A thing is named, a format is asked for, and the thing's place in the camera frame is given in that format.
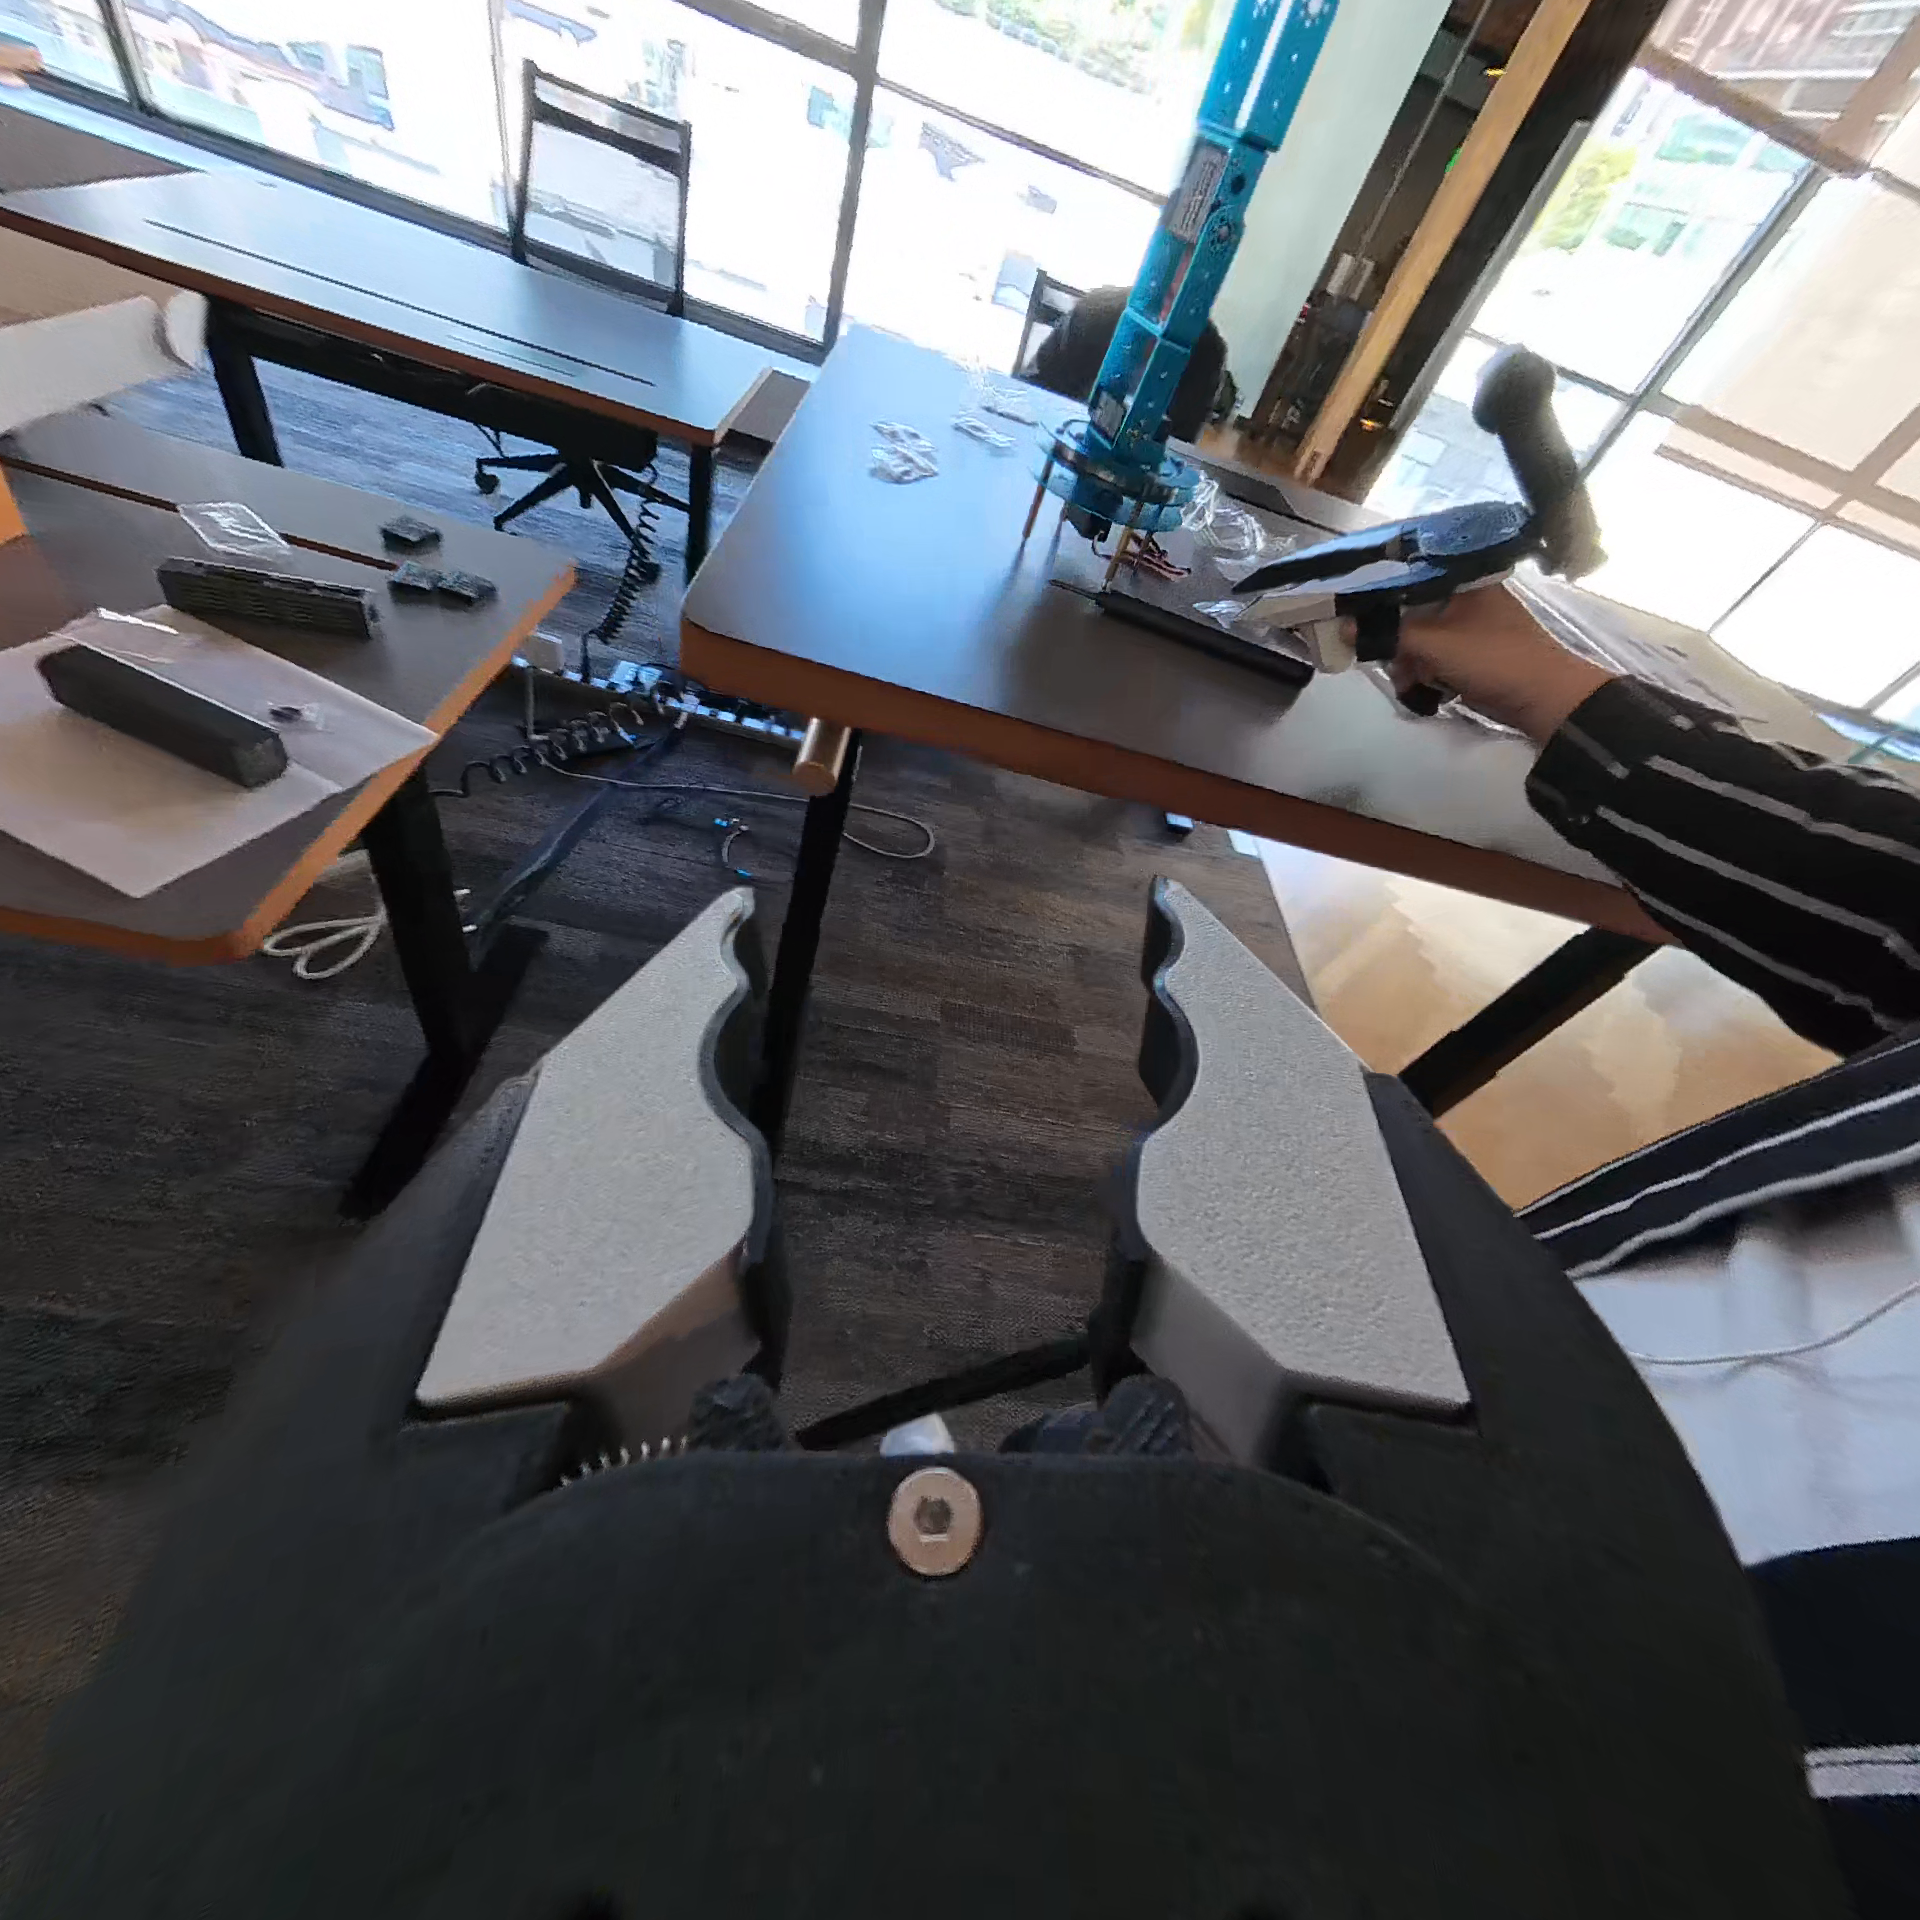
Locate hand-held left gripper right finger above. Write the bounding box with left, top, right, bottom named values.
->
left=1088, top=872, right=1475, bottom=1468

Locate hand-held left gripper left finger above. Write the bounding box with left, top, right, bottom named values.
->
left=412, top=885, right=792, bottom=1443

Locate person's right forearm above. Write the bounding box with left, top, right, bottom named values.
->
left=1527, top=675, right=1920, bottom=1055

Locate orange-edged desk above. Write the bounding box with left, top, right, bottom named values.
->
left=0, top=404, right=582, bottom=1221
left=0, top=164, right=816, bottom=590

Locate person's right hand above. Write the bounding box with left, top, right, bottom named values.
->
left=1387, top=576, right=1615, bottom=746

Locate black backpack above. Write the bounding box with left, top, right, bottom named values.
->
left=1030, top=286, right=1235, bottom=442

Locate white paper sheet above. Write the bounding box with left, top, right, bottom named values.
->
left=0, top=603, right=441, bottom=903

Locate black smooth bar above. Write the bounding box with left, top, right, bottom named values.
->
left=37, top=643, right=291, bottom=791

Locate black ribbed bar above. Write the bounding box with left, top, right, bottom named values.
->
left=156, top=552, right=376, bottom=643

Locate black office chair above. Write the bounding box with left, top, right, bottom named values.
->
left=473, top=382, right=664, bottom=538

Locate white cable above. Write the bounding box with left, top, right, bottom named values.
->
left=267, top=852, right=470, bottom=984

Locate coiled black cable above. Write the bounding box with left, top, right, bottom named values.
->
left=448, top=487, right=695, bottom=804

